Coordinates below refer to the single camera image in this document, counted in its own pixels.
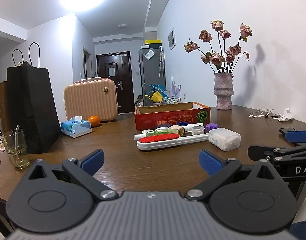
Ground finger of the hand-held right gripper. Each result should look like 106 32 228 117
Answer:
285 129 306 147
248 145 306 167

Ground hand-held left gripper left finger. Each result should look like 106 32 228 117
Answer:
19 149 119 202

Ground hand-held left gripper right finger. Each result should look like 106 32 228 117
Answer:
185 149 284 202

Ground clear cotton swab box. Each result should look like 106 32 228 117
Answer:
208 127 241 152

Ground white red lint brush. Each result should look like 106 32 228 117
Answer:
136 133 210 152

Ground green spray bottle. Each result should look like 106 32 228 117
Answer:
133 129 156 140

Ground red cardboard box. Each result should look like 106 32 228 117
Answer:
134 102 211 131

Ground black phone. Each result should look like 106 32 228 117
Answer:
279 128 296 137

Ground crumpled white tissue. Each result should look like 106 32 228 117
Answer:
278 108 294 122

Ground blue white tissue box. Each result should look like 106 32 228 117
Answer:
59 116 92 138

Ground white spray bottle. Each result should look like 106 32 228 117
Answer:
184 123 205 131

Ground beige square box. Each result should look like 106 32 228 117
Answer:
168 125 185 136

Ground dark blue cloth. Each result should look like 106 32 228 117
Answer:
290 219 306 240

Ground pink ribbed suitcase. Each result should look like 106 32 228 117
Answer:
63 78 119 123

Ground pink textured vase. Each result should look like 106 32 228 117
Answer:
213 72 235 110

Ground clear drinking glass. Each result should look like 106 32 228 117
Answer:
1 129 31 170

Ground black paper bag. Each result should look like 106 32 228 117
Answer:
6 42 62 155

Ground dark brown door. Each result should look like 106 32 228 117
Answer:
96 51 132 114

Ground clear glass straw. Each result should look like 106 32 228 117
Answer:
15 125 20 165

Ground blue yellow bag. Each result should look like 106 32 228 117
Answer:
145 84 169 103

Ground grey refrigerator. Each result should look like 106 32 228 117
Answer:
139 45 167 106

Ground dried pink roses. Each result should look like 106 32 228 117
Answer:
184 19 253 74

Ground hanging folded umbrella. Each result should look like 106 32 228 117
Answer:
158 46 165 78

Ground white earphone cable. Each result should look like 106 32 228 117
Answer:
249 109 283 119

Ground purple wall sticker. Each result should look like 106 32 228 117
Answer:
171 76 181 98

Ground white wall panel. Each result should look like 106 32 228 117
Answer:
168 28 176 50

